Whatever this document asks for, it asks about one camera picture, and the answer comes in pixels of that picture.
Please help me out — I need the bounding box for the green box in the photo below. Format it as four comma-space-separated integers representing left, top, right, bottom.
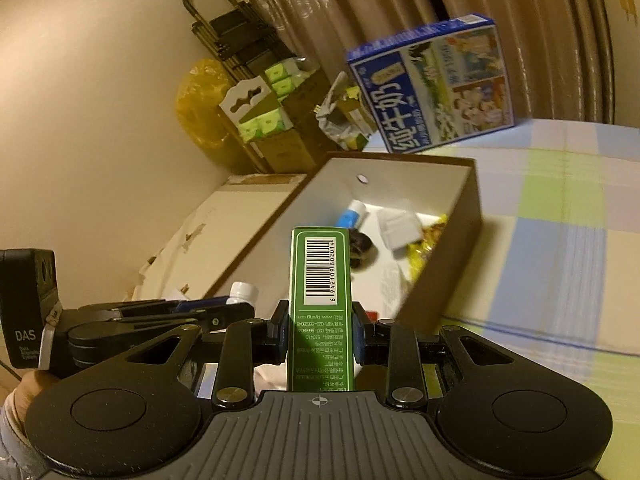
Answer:
286, 226, 358, 393

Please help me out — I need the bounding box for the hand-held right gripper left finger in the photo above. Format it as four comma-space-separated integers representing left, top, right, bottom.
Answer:
122, 300, 291, 409

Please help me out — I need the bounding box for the brown cardboard carton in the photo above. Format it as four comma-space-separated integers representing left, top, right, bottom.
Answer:
260, 57, 331, 123

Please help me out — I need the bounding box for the blue and white tube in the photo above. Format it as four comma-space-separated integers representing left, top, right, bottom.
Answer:
336, 200, 368, 231

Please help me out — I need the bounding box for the stack of green tissue packs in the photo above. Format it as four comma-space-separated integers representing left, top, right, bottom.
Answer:
237, 60, 301, 143

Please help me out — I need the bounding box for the dark shiny packet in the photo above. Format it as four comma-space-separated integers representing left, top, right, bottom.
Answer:
347, 230, 376, 271

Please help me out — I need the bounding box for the crumpled plastic bag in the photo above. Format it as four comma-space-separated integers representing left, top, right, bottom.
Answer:
314, 71, 381, 152

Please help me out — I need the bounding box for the large flat white carton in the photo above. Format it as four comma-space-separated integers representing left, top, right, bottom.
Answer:
132, 172, 308, 306

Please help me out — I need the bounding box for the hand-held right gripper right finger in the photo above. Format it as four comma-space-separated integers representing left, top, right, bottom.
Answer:
351, 301, 526, 409

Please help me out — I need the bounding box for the person's left forearm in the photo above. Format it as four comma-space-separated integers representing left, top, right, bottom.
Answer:
0, 402, 32, 466

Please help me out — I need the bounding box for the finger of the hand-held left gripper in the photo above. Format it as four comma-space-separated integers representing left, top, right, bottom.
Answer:
107, 296, 231, 319
117, 306, 256, 335

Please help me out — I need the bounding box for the checked tablecloth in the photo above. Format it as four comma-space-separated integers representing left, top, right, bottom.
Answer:
360, 117, 640, 391

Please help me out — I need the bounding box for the yellow snack packet dark print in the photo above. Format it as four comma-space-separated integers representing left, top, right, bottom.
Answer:
422, 212, 449, 241

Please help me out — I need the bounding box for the brown cardboard box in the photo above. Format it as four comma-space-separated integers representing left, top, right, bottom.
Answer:
205, 152, 483, 331

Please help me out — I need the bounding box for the person's left hand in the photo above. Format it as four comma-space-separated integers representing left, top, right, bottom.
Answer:
4, 373, 62, 409

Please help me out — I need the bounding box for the open carton with white flap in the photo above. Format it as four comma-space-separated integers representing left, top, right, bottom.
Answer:
218, 77, 321, 173

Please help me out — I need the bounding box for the dark blue milk carton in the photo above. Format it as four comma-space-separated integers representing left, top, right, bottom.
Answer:
346, 13, 517, 156

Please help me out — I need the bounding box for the small white bottle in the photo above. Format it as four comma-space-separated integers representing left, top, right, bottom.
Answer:
227, 281, 260, 308

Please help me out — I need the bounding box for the yellow plastic bag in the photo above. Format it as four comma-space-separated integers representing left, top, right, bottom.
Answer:
175, 58, 236, 163

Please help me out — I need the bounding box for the black folding rack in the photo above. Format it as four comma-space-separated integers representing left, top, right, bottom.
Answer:
182, 0, 281, 91

